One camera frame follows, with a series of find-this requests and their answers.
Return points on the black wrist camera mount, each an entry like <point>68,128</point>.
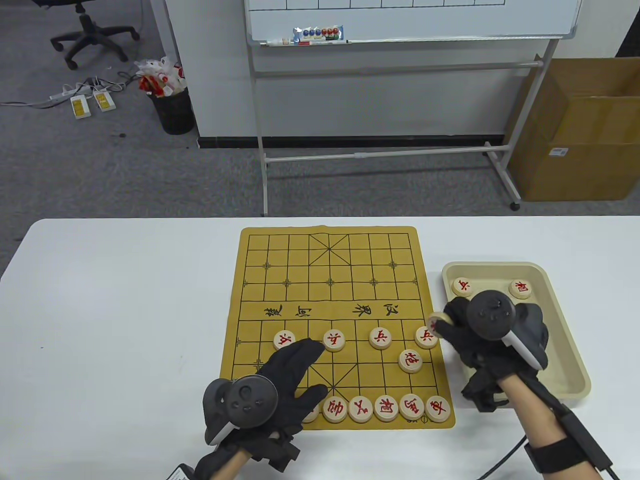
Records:
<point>280,455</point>
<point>482,395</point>

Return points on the black office chair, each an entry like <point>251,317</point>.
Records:
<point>86,25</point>

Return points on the black flat glove band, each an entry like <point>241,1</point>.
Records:
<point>547,395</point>

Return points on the person's right hand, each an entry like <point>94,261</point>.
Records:
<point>455,340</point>

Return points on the black trash bin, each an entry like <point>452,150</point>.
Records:
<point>175,115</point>

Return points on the white red plastic trash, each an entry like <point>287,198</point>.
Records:
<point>160,77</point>

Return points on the black rectangular wrist box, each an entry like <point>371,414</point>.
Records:
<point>585,440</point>
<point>182,472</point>

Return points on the yellow chess board mat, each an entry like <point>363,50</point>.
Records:
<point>300,300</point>

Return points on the person's left forearm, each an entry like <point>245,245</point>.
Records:
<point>237,462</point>

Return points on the person's right forearm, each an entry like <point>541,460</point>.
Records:
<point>535,425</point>

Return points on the round wooden chess piece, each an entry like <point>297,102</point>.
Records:
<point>285,341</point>
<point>312,416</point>
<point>381,338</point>
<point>411,406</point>
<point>425,339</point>
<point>335,409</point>
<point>410,361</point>
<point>361,409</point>
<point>437,317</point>
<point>462,286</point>
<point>335,340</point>
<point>437,408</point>
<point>520,289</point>
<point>386,408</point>

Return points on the beige plastic tray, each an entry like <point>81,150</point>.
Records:
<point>565,350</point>

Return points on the person's left hand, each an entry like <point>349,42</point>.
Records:
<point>290,370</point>

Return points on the whiteboard on metal stand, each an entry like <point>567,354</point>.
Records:
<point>400,20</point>

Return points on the pack of coloured magnets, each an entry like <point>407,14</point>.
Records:
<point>320,33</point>

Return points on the red white whiteboard marker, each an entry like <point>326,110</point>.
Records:
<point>312,43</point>

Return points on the yellow white power strip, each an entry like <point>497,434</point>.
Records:
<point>80,106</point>
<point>104,101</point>

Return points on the black white handheld controller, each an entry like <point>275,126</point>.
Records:
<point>252,402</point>
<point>490,315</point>

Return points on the brown cardboard box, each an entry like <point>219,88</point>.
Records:
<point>575,175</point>

